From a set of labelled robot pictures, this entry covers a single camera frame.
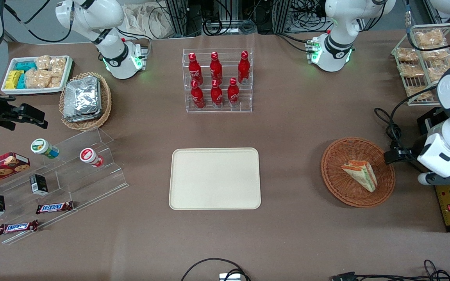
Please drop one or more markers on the teal snack packet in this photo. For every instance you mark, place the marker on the teal snack packet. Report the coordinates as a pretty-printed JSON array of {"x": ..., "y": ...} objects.
[
  {"x": 21, "y": 82},
  {"x": 25, "y": 65}
]

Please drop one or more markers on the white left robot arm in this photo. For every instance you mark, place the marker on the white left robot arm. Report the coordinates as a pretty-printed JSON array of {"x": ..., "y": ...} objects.
[{"x": 338, "y": 43}]

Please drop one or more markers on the red lid cup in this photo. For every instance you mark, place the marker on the red lid cup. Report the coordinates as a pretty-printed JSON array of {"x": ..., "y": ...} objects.
[{"x": 90, "y": 157}]

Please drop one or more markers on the yellow snack packet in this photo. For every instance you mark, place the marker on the yellow snack packet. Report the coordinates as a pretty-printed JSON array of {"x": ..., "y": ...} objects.
[{"x": 13, "y": 79}]

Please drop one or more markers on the green lid cup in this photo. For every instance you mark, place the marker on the green lid cup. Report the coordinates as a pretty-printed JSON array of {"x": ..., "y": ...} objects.
[{"x": 43, "y": 148}]

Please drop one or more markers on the clear acrylic stepped shelf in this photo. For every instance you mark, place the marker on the clear acrylic stepped shelf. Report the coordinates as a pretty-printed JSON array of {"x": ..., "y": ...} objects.
[{"x": 76, "y": 183}]

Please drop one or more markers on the triangle sandwich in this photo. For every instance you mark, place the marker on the triangle sandwich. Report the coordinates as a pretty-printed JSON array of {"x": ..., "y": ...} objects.
[{"x": 361, "y": 175}]

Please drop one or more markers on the round brown wicker basket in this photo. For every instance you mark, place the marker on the round brown wicker basket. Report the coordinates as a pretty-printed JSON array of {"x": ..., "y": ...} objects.
[{"x": 340, "y": 183}]

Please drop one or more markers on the snickers chocolate bar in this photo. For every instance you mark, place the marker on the snickers chocolate bar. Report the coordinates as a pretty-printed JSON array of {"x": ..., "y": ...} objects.
[
  {"x": 18, "y": 227},
  {"x": 54, "y": 207}
]

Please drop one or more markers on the oval wicker basket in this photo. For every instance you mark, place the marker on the oval wicker basket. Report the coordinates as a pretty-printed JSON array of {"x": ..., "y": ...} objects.
[{"x": 106, "y": 101}]

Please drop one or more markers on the black equipment box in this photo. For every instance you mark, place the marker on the black equipment box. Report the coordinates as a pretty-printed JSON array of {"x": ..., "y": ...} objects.
[{"x": 428, "y": 121}]

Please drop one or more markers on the white rectangular snack tray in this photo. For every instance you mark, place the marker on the white rectangular snack tray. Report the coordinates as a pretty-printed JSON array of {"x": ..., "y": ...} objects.
[{"x": 6, "y": 91}]

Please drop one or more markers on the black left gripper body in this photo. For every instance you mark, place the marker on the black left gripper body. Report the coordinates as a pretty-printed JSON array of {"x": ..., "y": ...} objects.
[{"x": 415, "y": 150}]

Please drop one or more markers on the grey metal device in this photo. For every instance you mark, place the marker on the grey metal device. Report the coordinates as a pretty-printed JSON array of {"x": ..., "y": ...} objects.
[{"x": 229, "y": 277}]

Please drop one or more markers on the beige plastic tray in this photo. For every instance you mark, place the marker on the beige plastic tray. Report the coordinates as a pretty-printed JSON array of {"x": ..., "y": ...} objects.
[{"x": 215, "y": 178}]

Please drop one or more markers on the clear acrylic bottle rack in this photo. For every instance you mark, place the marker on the clear acrylic bottle rack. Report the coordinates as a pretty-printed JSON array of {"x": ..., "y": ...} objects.
[{"x": 244, "y": 97}]

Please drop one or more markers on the red cola bottle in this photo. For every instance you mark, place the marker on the red cola bottle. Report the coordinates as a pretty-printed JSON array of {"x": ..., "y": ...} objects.
[
  {"x": 216, "y": 67},
  {"x": 197, "y": 96},
  {"x": 216, "y": 96},
  {"x": 194, "y": 69},
  {"x": 243, "y": 68},
  {"x": 233, "y": 93}
]

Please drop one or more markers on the clear rice cracker bag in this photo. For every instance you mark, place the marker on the clear rice cracker bag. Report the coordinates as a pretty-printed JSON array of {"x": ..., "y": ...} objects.
[
  {"x": 43, "y": 62},
  {"x": 55, "y": 82},
  {"x": 37, "y": 79},
  {"x": 58, "y": 66}
]

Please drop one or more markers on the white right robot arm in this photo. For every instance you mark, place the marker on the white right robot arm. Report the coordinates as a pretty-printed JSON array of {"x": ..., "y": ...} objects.
[{"x": 112, "y": 58}]

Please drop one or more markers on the black aluminium frame rack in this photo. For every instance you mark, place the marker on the black aluminium frame rack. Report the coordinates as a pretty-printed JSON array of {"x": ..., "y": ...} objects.
[{"x": 180, "y": 15}]

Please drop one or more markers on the silver foil pack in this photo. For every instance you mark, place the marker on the silver foil pack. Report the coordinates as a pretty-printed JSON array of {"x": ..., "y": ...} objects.
[
  {"x": 84, "y": 116},
  {"x": 82, "y": 93}
]

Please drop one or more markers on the crumpled clear plastic sheet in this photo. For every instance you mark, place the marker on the crumpled clear plastic sheet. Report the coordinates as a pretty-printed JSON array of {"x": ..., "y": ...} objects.
[{"x": 147, "y": 19}]

